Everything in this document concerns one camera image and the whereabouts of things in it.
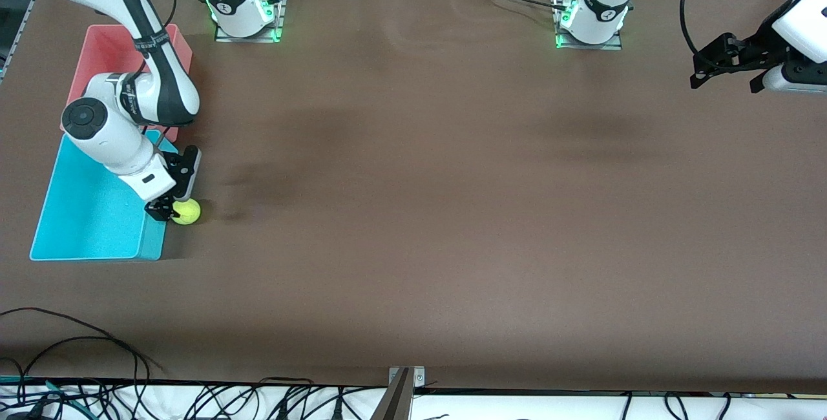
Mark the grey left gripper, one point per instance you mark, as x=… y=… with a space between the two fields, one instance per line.
x=767 y=45

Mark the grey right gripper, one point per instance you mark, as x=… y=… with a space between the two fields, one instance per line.
x=161 y=208

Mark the yellow-green tennis ball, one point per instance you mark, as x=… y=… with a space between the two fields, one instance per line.
x=186 y=212

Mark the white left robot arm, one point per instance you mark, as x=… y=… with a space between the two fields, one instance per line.
x=601 y=6

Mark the blue plastic bin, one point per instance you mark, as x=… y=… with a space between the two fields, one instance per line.
x=90 y=226

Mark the pink plastic bin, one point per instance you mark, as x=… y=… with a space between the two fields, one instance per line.
x=100 y=52

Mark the brown table cover sheet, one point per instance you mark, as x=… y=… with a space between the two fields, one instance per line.
x=413 y=245

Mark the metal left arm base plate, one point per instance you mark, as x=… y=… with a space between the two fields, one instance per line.
x=615 y=44

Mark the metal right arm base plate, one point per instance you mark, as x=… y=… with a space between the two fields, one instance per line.
x=282 y=13

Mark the grey metal post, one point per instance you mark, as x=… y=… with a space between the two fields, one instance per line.
x=395 y=404

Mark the metal bracket plate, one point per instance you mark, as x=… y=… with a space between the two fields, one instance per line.
x=418 y=376

